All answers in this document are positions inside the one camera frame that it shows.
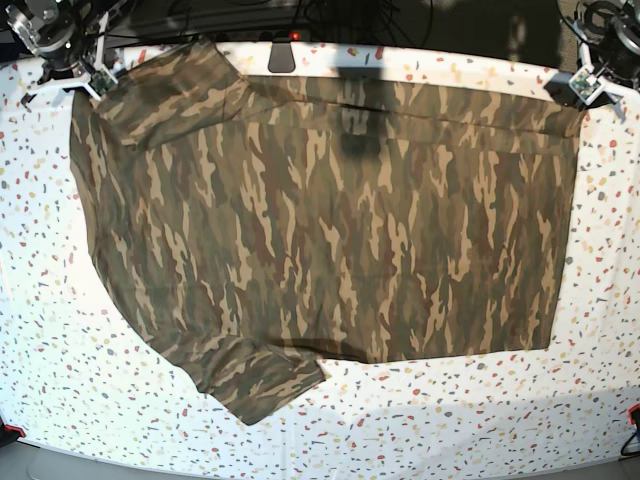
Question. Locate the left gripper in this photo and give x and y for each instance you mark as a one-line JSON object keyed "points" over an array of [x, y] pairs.
{"points": [[608, 42]]}

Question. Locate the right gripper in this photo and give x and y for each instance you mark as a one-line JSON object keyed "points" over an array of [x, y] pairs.
{"points": [[56, 31]]}

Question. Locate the camouflage T-shirt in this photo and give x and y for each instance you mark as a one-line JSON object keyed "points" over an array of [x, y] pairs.
{"points": [[248, 227]]}

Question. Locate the red table clamp right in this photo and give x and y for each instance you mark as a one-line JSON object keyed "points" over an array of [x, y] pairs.
{"points": [[634, 415]]}

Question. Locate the red table clamp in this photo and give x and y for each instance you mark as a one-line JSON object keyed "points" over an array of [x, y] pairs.
{"points": [[634, 415], [11, 433]]}

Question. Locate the red table clamp left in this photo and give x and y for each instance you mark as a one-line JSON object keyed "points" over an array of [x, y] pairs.
{"points": [[11, 433]]}

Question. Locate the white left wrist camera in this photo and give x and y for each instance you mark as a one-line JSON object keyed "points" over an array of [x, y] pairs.
{"points": [[595, 90]]}

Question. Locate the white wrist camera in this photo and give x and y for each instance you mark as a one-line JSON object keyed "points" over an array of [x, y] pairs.
{"points": [[78, 76], [595, 90]]}

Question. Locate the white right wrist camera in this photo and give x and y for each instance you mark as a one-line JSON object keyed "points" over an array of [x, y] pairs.
{"points": [[78, 76]]}

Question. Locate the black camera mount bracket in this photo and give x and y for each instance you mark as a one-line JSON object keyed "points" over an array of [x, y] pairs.
{"points": [[281, 58]]}

